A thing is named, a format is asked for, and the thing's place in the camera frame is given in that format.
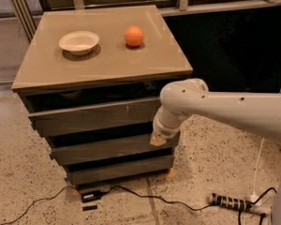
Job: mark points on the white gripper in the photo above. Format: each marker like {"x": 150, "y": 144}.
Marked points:
{"x": 163, "y": 129}

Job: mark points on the grey top drawer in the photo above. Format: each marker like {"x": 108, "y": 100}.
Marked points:
{"x": 92, "y": 117}

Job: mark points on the grey drawer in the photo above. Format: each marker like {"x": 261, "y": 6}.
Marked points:
{"x": 121, "y": 170}
{"x": 115, "y": 148}
{"x": 92, "y": 117}

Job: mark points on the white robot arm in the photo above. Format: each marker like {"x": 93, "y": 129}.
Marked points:
{"x": 258, "y": 113}

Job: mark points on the grey middle drawer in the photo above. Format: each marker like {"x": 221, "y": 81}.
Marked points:
{"x": 115, "y": 148}

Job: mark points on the grey bottom drawer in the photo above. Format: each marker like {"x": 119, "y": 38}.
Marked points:
{"x": 121, "y": 170}

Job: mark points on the grey drawer cabinet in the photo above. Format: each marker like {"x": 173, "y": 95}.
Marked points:
{"x": 53, "y": 79}

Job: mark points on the black power adapter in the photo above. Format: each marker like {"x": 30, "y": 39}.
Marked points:
{"x": 91, "y": 196}

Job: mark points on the black power strip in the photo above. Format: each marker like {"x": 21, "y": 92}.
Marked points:
{"x": 229, "y": 203}

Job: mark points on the orange ball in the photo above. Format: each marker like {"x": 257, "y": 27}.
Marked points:
{"x": 133, "y": 36}

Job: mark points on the white bowl on cabinet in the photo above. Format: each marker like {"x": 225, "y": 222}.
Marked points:
{"x": 79, "y": 42}

